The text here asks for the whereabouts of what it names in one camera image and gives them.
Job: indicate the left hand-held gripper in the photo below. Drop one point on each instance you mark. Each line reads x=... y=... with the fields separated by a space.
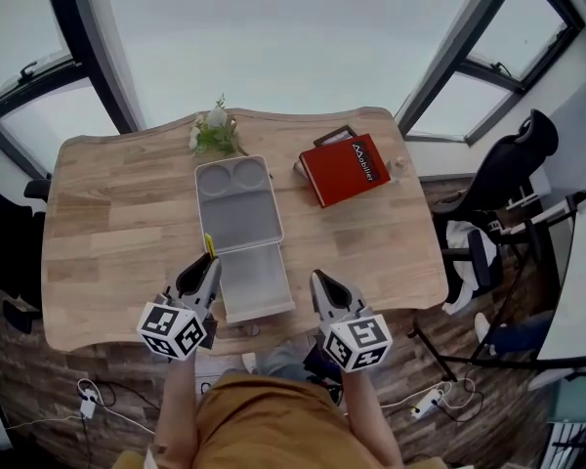
x=171 y=328

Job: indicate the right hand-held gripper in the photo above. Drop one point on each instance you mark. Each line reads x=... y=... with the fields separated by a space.
x=359 y=342

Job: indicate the grey compartment tray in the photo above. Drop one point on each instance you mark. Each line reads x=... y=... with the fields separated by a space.
x=239 y=213

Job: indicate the person's left forearm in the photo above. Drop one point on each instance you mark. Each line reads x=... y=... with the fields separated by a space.
x=178 y=408

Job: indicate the person's right forearm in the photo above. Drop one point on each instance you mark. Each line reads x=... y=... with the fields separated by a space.
x=366 y=408

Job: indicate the person's blue jeans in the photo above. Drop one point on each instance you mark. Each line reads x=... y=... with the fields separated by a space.
x=283 y=359

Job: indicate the black tripod stand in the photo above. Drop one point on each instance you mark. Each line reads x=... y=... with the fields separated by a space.
x=434 y=354

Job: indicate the red book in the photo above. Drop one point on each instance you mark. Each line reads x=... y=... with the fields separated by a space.
x=344 y=171

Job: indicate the white cloth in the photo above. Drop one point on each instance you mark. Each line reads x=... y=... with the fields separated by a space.
x=461 y=242

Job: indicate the white power strip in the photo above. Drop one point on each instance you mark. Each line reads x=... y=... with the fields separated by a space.
x=88 y=405
x=426 y=403

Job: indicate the person's mustard shirt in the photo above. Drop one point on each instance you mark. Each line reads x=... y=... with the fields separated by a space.
x=273 y=423

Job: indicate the small glass bottle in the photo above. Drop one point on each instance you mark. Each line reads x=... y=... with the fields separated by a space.
x=399 y=162

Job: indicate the white artificial flower bouquet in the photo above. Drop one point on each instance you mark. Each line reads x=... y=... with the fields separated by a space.
x=215 y=130

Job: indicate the dark cover book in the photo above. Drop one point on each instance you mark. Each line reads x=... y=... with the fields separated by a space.
x=336 y=136

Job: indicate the black mesh office chair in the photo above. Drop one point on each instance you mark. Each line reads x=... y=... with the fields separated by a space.
x=505 y=164

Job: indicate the white desk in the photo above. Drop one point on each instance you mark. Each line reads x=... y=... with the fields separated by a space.
x=578 y=286

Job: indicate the large window pane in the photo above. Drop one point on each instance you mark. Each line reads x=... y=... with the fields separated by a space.
x=293 y=32

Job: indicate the black framed casement window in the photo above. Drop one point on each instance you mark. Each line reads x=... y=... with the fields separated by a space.
x=517 y=27
x=19 y=17

